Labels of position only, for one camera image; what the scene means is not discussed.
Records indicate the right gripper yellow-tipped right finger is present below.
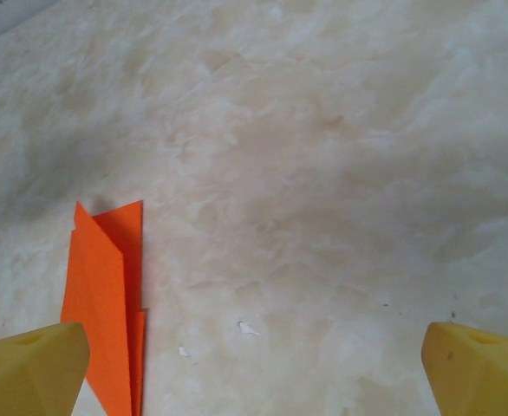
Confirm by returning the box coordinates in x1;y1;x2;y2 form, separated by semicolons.
422;321;508;416

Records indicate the orange paper sheet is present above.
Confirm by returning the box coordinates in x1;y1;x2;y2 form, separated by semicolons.
60;199;147;416

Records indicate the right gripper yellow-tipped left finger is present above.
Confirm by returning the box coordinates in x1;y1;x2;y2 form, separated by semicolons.
0;321;91;416

